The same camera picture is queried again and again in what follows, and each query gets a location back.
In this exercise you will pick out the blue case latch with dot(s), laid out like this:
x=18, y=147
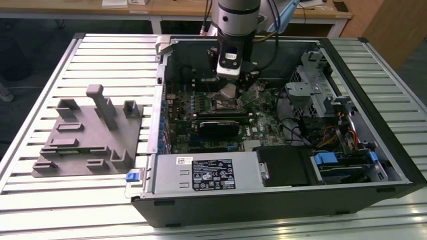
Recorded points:
x=132, y=175

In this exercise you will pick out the black graphics card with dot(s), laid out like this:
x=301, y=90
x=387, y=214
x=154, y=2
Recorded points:
x=218, y=128

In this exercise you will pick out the silver finned heat sink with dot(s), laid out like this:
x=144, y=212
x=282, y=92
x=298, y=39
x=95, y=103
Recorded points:
x=251, y=145

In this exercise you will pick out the wooden desk white frame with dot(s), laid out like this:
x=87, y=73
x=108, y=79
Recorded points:
x=100, y=10

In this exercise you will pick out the white box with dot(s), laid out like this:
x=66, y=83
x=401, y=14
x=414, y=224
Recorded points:
x=115, y=2
x=138, y=2

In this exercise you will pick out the green motherboard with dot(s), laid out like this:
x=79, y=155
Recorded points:
x=267, y=125

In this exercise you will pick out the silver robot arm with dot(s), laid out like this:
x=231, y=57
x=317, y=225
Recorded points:
x=234, y=15

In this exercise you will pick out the small black flat item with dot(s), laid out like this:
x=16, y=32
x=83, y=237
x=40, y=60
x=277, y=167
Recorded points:
x=341, y=6

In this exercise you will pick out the white barcode sticker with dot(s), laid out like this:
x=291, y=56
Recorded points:
x=183, y=160

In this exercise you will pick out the silver power supply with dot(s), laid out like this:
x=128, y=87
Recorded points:
x=167, y=175

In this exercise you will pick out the grey parts rack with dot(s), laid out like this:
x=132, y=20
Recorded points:
x=94, y=140

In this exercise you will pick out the black power supply label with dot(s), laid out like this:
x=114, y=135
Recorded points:
x=211, y=175

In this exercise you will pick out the CPU socket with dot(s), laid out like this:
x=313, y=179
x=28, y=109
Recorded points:
x=222, y=104

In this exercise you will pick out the wooden cabinet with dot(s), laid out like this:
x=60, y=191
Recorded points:
x=394, y=30

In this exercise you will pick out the green RAM stick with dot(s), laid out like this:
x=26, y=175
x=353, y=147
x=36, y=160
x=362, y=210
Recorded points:
x=74, y=150

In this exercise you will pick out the hard disk in blue carrier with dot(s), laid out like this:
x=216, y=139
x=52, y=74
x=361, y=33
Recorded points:
x=326, y=158

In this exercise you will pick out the black drive bay cover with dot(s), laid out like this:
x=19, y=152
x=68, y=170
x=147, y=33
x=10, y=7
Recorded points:
x=283, y=167

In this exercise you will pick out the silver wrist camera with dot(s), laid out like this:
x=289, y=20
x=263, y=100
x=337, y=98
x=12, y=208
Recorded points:
x=228, y=70

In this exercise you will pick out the silver topped CPU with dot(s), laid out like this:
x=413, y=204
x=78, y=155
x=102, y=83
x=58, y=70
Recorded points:
x=230, y=91

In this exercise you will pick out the black and silver PC case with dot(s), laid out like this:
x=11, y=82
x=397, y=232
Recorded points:
x=234, y=210

